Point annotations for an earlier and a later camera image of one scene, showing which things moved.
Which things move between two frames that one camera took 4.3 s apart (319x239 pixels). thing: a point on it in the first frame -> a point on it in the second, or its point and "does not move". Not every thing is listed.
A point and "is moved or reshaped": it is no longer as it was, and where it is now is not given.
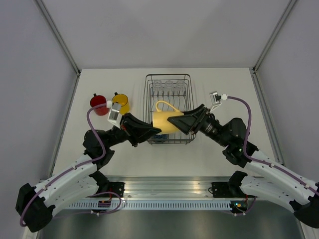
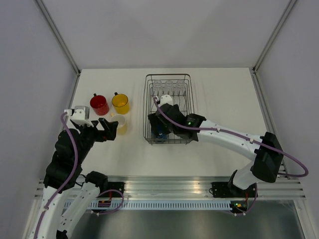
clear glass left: x=157 y=85 does not move
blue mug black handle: x=161 y=136 does not move
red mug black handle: x=97 y=100 does not move
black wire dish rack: x=176 y=89 does not move
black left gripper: x=136 y=130 -> x=111 y=126
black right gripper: x=186 y=123 -> x=154 y=120
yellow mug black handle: x=122 y=99 does not move
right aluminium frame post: x=291 y=4 does not move
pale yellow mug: x=160 y=118 is moved or reshaped
